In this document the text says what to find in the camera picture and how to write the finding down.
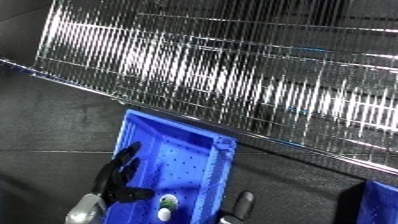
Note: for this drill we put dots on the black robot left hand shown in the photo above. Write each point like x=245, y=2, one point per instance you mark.
x=118, y=180

